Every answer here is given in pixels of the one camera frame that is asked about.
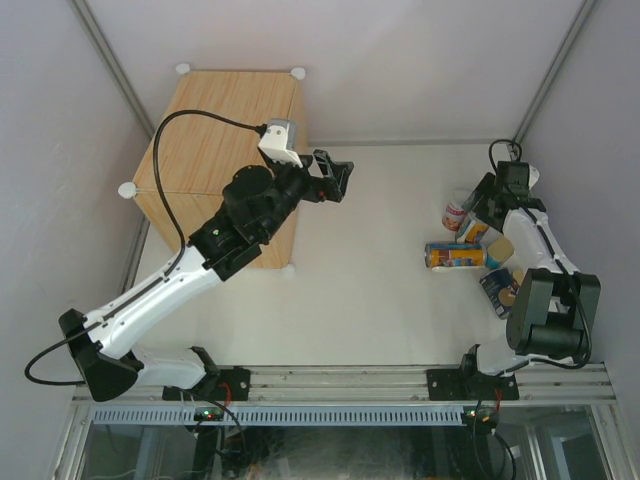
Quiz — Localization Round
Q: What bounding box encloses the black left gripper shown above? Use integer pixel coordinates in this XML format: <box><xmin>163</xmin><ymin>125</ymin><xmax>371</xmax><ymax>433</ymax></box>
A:
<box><xmin>256</xmin><ymin>150</ymin><xmax>352</xmax><ymax>242</ymax></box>

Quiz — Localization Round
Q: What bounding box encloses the blue can with spoon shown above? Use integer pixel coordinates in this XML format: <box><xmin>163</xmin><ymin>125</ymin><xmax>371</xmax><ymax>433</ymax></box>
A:
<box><xmin>455</xmin><ymin>212</ymin><xmax>489</xmax><ymax>244</ymax></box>

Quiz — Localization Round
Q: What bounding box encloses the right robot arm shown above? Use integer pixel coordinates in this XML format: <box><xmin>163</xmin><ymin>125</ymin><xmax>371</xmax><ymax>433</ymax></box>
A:
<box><xmin>459</xmin><ymin>161</ymin><xmax>601</xmax><ymax>399</ymax></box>

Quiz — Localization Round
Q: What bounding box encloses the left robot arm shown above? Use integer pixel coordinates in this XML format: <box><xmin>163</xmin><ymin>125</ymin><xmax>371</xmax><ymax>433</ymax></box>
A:
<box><xmin>59</xmin><ymin>150</ymin><xmax>354</xmax><ymax>402</ymax></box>

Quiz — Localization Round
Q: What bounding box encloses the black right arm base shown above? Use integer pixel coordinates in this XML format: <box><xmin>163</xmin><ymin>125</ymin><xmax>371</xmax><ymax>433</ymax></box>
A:
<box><xmin>426</xmin><ymin>344</ymin><xmax>520</xmax><ymax>401</ymax></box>

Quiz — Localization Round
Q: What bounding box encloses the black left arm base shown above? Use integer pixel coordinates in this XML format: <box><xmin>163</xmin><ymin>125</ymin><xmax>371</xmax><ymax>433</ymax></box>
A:
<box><xmin>162</xmin><ymin>346</ymin><xmax>251</xmax><ymax>404</ymax></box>

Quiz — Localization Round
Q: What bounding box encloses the white red label can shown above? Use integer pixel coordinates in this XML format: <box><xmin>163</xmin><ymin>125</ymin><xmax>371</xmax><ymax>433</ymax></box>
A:
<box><xmin>442</xmin><ymin>188</ymin><xmax>471</xmax><ymax>232</ymax></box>

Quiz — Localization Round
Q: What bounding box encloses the gold rectangular tin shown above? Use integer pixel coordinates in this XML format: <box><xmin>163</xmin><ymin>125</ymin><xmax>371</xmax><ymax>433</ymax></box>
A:
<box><xmin>486</xmin><ymin>236</ymin><xmax>515</xmax><ymax>269</ymax></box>

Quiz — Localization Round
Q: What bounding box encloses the blue yellow lying can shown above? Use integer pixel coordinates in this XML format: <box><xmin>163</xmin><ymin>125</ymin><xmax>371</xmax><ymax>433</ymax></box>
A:
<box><xmin>424</xmin><ymin>242</ymin><xmax>487</xmax><ymax>270</ymax></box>

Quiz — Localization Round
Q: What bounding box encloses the blue rectangular tin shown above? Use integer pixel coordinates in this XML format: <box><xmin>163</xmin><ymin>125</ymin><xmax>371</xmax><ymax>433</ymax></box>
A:
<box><xmin>479</xmin><ymin>268</ymin><xmax>524</xmax><ymax>319</ymax></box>

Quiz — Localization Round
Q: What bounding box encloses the wooden cabinet box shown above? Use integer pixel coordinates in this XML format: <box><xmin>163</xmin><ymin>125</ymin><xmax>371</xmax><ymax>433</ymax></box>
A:
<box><xmin>133</xmin><ymin>71</ymin><xmax>308</xmax><ymax>260</ymax></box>

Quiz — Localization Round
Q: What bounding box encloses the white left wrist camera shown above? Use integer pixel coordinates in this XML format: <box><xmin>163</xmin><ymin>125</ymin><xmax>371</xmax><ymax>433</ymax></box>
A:
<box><xmin>258</xmin><ymin>118</ymin><xmax>303</xmax><ymax>168</ymax></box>

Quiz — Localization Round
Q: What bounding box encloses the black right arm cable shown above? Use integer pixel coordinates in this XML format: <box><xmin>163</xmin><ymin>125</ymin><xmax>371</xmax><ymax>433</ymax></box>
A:
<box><xmin>488</xmin><ymin>138</ymin><xmax>594</xmax><ymax>369</ymax></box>

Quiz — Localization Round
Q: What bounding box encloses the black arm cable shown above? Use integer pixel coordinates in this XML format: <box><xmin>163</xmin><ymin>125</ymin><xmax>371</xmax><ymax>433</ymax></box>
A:
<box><xmin>488</xmin><ymin>138</ymin><xmax>594</xmax><ymax>369</ymax></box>
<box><xmin>23</xmin><ymin>109</ymin><xmax>266</xmax><ymax>386</ymax></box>

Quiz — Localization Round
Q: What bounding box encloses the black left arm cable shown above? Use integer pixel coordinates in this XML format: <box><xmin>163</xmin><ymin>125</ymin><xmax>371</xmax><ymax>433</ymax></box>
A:
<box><xmin>23</xmin><ymin>109</ymin><xmax>266</xmax><ymax>386</ymax></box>

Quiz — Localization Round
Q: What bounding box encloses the aluminium mounting rail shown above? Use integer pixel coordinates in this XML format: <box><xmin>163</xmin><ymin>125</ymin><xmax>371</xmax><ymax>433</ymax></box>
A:
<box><xmin>74</xmin><ymin>364</ymin><xmax>614</xmax><ymax>401</ymax></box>

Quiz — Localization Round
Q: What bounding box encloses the grey slotted cable duct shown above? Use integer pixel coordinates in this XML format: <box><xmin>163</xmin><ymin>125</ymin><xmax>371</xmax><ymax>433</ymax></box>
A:
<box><xmin>91</xmin><ymin>405</ymin><xmax>465</xmax><ymax>427</ymax></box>

